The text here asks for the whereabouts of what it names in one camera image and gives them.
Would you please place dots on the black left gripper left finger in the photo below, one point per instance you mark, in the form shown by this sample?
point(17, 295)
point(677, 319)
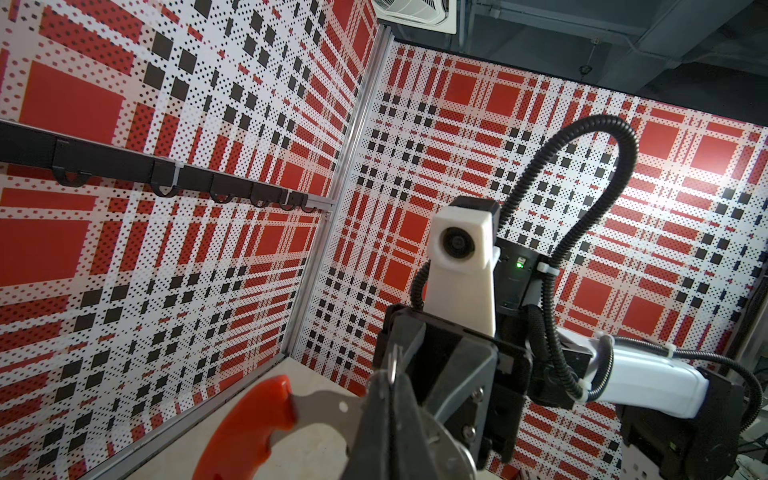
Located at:
point(370, 456)

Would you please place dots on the white ceiling air vent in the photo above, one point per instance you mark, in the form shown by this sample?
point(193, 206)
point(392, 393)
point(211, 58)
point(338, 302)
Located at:
point(432, 15)

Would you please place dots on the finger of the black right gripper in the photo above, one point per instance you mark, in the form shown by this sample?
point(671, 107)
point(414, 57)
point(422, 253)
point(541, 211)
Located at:
point(403, 335)
point(460, 397)

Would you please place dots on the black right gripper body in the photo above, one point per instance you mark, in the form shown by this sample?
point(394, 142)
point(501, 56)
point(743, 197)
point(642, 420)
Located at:
point(523, 371)

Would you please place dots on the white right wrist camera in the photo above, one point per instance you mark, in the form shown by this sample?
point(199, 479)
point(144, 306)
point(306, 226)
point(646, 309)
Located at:
point(462, 253)

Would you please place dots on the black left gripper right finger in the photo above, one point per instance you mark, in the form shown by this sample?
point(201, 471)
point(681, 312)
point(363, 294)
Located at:
point(409, 450)

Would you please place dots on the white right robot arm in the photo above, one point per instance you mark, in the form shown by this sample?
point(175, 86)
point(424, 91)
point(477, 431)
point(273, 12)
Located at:
point(677, 419)

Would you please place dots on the black hook rail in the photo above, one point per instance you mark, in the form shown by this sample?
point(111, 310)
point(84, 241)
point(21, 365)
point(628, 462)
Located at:
point(73, 162)

